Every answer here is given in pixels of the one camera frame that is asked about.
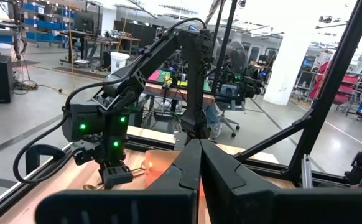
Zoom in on grey rolling office chair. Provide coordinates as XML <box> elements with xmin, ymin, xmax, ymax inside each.
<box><xmin>215</xmin><ymin>83</ymin><xmax>247</xmax><ymax>138</ymax></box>

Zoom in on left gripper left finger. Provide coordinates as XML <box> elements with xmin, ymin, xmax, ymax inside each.
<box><xmin>34</xmin><ymin>139</ymin><xmax>202</xmax><ymax>224</ymax></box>

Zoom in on orange plastic bin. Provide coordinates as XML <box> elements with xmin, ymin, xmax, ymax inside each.
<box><xmin>144</xmin><ymin>149</ymin><xmax>182</xmax><ymax>187</ymax></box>

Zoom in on gold spoon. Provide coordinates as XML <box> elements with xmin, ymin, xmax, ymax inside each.
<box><xmin>128</xmin><ymin>161</ymin><xmax>149</xmax><ymax>180</ymax></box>
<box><xmin>82</xmin><ymin>183</ymin><xmax>106</xmax><ymax>191</ymax></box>

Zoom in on white trash bin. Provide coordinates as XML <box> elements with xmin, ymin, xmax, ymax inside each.
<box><xmin>110</xmin><ymin>52</ymin><xmax>131</xmax><ymax>75</ymax></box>

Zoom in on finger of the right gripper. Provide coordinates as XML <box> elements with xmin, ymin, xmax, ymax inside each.
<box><xmin>101</xmin><ymin>164</ymin><xmax>134</xmax><ymax>190</ymax></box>

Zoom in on red parts cart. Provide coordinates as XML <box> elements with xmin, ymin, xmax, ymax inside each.
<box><xmin>308</xmin><ymin>60</ymin><xmax>360</xmax><ymax>106</ymax></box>

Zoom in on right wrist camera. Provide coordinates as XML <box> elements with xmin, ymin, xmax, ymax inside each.
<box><xmin>72</xmin><ymin>139</ymin><xmax>103</xmax><ymax>166</ymax></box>

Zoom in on black table edge clamp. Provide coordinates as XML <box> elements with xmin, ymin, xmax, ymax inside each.
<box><xmin>25</xmin><ymin>144</ymin><xmax>67</xmax><ymax>175</ymax></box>

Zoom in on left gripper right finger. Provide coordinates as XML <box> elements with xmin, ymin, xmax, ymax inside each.
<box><xmin>201</xmin><ymin>139</ymin><xmax>362</xmax><ymax>224</ymax></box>

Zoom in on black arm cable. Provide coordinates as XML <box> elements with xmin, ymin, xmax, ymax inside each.
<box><xmin>12</xmin><ymin>90</ymin><xmax>144</xmax><ymax>185</ymax></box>

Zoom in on silver aluminium bracket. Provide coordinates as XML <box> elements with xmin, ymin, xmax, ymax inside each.
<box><xmin>301</xmin><ymin>154</ymin><xmax>313</xmax><ymax>189</ymax></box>

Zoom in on blue bin shelving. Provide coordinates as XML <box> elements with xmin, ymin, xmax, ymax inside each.
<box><xmin>21</xmin><ymin>0</ymin><xmax>76</xmax><ymax>47</ymax></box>

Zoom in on person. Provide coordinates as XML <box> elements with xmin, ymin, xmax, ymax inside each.
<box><xmin>204</xmin><ymin>40</ymin><xmax>250</xmax><ymax>139</ymax></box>

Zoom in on wooden table colourful mats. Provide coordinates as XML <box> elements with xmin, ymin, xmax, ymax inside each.
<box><xmin>143</xmin><ymin>70</ymin><xmax>216</xmax><ymax>105</ymax></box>

